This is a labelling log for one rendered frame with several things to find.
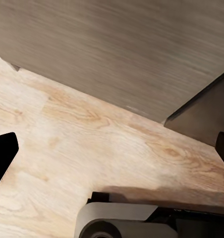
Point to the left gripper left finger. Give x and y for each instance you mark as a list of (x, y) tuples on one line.
[(8, 150)]

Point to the dishwasher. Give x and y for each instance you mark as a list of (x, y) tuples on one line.
[(148, 57)]

